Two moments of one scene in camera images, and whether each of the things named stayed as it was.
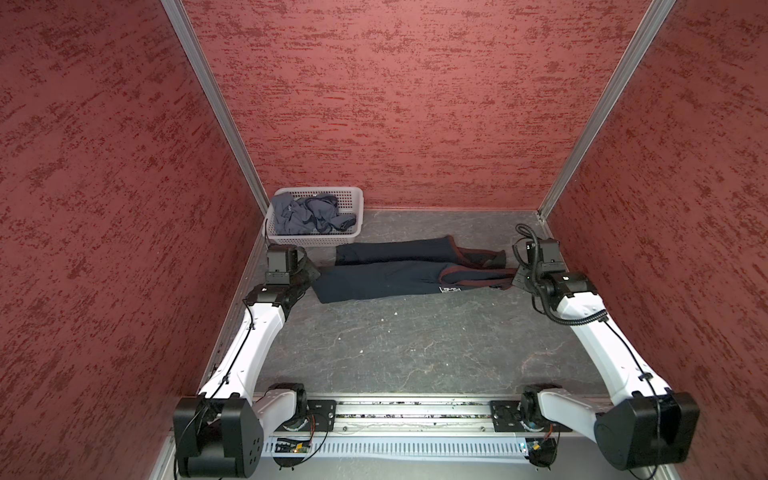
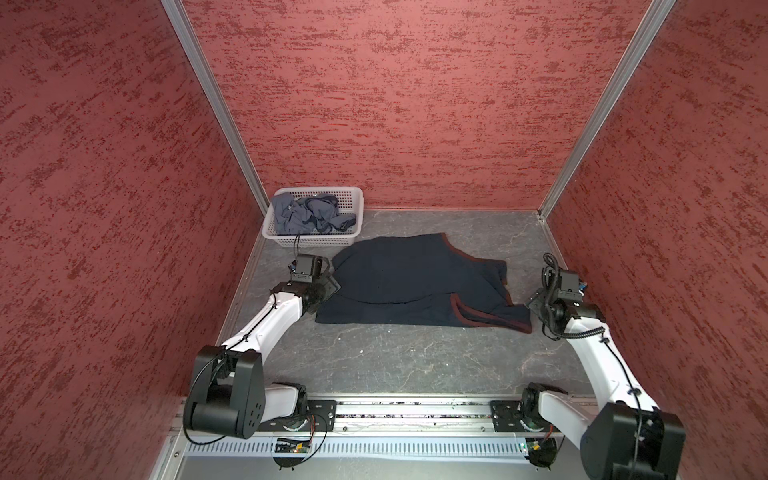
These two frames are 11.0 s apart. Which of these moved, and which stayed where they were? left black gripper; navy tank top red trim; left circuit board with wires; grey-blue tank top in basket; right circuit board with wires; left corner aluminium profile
Moved: left black gripper; navy tank top red trim
Stayed: grey-blue tank top in basket; left circuit board with wires; right circuit board with wires; left corner aluminium profile
